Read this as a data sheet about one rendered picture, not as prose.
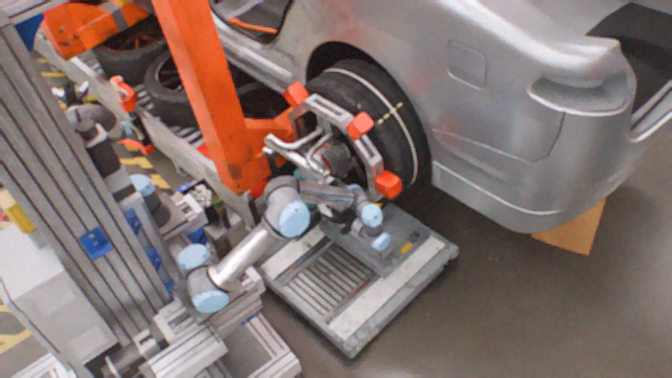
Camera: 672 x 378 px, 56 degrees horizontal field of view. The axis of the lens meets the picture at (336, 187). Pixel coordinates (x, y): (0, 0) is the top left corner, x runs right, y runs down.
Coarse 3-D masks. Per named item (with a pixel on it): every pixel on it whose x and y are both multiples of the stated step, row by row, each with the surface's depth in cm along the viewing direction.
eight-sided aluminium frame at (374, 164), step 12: (312, 96) 270; (300, 108) 276; (312, 108) 268; (324, 108) 263; (336, 108) 263; (300, 120) 293; (336, 120) 258; (348, 120) 258; (300, 132) 300; (360, 144) 258; (360, 156) 262; (372, 156) 260; (372, 168) 260; (372, 180) 266; (372, 192) 273
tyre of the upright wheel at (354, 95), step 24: (336, 72) 272; (360, 72) 267; (384, 72) 268; (336, 96) 264; (360, 96) 259; (384, 96) 261; (384, 120) 259; (408, 120) 263; (312, 144) 308; (384, 144) 258; (408, 144) 264; (408, 168) 269
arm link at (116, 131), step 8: (80, 112) 226; (88, 112) 226; (96, 112) 228; (104, 112) 231; (112, 112) 237; (96, 120) 227; (104, 120) 230; (112, 120) 235; (104, 128) 232; (112, 128) 239; (120, 128) 256; (128, 128) 268; (112, 136) 256; (120, 136) 262; (128, 136) 269
